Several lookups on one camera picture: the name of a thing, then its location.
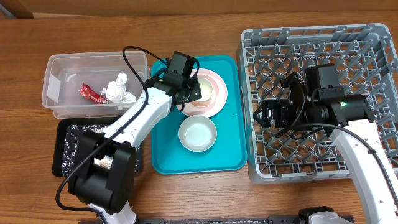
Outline small pink bowl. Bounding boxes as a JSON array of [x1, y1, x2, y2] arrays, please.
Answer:
[[192, 75, 218, 107]]

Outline grey dishwasher rack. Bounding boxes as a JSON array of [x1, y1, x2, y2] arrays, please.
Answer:
[[237, 24, 397, 184]]

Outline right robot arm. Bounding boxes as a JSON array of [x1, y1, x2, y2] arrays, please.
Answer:
[[253, 95, 397, 223]]

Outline teal serving tray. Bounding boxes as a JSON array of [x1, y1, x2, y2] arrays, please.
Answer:
[[152, 55, 247, 175]]

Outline rice food leftovers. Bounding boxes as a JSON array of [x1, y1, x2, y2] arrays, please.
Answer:
[[62, 124, 142, 174]]

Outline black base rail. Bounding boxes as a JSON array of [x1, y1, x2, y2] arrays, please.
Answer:
[[138, 215, 299, 224]]

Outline pale green cup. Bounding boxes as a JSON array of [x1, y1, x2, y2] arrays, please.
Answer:
[[197, 78, 213, 103]]

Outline clear plastic bin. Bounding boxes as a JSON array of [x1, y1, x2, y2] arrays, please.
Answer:
[[42, 52, 142, 119]]

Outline black plastic tray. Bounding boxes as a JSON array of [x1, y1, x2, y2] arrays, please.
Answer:
[[52, 116, 144, 177]]

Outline grey bowl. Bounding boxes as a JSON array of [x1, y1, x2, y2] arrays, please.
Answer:
[[178, 115, 218, 152]]

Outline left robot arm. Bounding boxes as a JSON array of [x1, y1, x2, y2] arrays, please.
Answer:
[[62, 68, 201, 223]]

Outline large pink plate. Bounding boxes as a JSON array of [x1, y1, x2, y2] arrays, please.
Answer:
[[182, 68, 228, 118]]

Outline white tissue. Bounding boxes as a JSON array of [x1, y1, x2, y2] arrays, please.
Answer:
[[100, 73, 136, 103]]

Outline red snack wrapper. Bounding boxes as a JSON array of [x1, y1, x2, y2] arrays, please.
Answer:
[[80, 83, 108, 104]]

